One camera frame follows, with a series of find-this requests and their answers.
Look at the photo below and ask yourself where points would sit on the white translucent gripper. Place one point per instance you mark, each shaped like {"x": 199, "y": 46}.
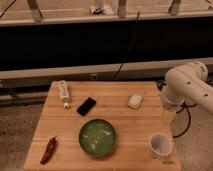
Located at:
{"x": 171, "y": 101}

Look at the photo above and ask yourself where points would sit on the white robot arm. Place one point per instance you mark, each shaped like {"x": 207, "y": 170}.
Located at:
{"x": 183, "y": 82}

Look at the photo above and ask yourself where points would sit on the green ceramic bowl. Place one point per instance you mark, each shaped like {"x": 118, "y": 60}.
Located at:
{"x": 97, "y": 137}

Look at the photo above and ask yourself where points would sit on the white cup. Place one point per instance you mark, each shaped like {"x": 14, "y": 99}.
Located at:
{"x": 160, "y": 145}

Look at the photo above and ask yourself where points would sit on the wooden table board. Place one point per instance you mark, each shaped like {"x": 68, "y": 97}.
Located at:
{"x": 133, "y": 129}

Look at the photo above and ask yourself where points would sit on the black smartphone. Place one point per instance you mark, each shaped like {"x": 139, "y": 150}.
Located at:
{"x": 86, "y": 106}

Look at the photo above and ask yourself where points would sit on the white tube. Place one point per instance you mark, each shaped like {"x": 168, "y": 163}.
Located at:
{"x": 64, "y": 94}

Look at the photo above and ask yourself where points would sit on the red chili pepper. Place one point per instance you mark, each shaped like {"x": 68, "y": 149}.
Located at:
{"x": 50, "y": 149}

